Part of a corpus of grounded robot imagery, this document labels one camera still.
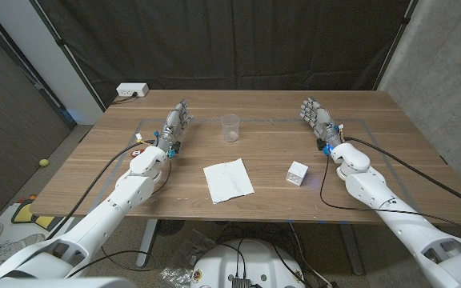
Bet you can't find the white robot torso base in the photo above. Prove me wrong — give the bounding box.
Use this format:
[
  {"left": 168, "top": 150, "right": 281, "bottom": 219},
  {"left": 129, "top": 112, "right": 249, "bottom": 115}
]
[{"left": 190, "top": 238, "right": 307, "bottom": 288}]

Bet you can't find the clear plastic bag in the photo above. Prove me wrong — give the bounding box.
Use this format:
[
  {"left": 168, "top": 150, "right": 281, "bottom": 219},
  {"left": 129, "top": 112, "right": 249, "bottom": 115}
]
[{"left": 160, "top": 230, "right": 218, "bottom": 287}]

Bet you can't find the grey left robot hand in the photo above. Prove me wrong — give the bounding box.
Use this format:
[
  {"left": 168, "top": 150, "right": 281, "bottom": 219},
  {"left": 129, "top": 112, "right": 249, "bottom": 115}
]
[{"left": 156, "top": 98, "right": 194, "bottom": 151}]

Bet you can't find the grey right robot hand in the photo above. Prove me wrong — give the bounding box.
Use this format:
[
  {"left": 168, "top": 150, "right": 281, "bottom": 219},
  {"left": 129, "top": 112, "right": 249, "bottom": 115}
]
[{"left": 299, "top": 97, "right": 343, "bottom": 149}]

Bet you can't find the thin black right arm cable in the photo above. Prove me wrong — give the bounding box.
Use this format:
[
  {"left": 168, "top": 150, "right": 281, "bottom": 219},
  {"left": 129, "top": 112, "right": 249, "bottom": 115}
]
[{"left": 319, "top": 154, "right": 461, "bottom": 243}]

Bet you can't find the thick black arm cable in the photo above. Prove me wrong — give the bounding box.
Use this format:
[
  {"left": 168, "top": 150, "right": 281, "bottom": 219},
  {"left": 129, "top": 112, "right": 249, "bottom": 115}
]
[
  {"left": 342, "top": 135, "right": 461, "bottom": 215},
  {"left": 46, "top": 139, "right": 158, "bottom": 241}
]

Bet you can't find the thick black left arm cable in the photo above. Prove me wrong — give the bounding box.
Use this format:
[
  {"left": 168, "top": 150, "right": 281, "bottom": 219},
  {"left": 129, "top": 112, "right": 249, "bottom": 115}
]
[{"left": 46, "top": 139, "right": 158, "bottom": 241}]

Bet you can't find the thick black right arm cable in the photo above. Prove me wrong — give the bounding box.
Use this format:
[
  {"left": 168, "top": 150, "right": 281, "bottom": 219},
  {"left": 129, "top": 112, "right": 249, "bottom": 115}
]
[{"left": 342, "top": 135, "right": 461, "bottom": 215}]

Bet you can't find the black curtain backdrop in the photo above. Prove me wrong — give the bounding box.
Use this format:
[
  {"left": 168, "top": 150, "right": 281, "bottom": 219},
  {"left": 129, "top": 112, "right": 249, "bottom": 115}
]
[{"left": 30, "top": 0, "right": 419, "bottom": 109}]

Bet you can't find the white power strip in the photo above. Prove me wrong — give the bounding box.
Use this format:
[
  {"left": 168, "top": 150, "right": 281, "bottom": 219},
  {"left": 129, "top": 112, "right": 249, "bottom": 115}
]
[{"left": 115, "top": 82, "right": 150, "bottom": 98}]

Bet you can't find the grey table leg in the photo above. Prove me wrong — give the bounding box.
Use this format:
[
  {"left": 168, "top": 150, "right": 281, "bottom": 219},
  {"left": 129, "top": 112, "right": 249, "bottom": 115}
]
[
  {"left": 338, "top": 223, "right": 366, "bottom": 276},
  {"left": 135, "top": 218, "right": 159, "bottom": 268}
]

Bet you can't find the white cube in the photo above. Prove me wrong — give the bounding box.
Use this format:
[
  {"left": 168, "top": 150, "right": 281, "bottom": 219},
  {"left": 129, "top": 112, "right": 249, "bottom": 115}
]
[{"left": 286, "top": 160, "right": 309, "bottom": 187}]

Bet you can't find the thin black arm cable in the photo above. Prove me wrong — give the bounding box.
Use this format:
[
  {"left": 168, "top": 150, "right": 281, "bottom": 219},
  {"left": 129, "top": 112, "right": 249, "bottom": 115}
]
[
  {"left": 319, "top": 154, "right": 461, "bottom": 243},
  {"left": 66, "top": 158, "right": 173, "bottom": 279}
]

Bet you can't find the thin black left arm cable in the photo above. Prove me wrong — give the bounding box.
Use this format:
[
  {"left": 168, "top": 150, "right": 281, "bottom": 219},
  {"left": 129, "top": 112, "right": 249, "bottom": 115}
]
[{"left": 66, "top": 158, "right": 173, "bottom": 279}]

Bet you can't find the white tissue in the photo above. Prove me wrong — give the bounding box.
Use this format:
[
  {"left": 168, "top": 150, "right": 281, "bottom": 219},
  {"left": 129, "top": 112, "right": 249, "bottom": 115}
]
[{"left": 202, "top": 158, "right": 255, "bottom": 206}]

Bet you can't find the black round table foot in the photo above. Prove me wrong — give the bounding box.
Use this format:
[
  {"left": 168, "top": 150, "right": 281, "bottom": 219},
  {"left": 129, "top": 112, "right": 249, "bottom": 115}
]
[{"left": 156, "top": 218, "right": 186, "bottom": 237}]

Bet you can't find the clear plastic measuring cup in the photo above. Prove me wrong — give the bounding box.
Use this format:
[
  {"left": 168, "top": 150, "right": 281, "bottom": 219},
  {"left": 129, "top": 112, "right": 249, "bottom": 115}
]
[{"left": 219, "top": 114, "right": 242, "bottom": 143}]

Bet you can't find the black power strip cord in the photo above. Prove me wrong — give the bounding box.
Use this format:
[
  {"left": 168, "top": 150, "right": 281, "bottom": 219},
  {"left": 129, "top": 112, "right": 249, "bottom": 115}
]
[{"left": 112, "top": 92, "right": 138, "bottom": 106}]

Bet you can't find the yellow and black floor mat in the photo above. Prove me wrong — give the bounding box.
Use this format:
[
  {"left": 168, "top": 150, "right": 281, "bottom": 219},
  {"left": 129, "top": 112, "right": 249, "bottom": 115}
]
[{"left": 10, "top": 198, "right": 55, "bottom": 231}]

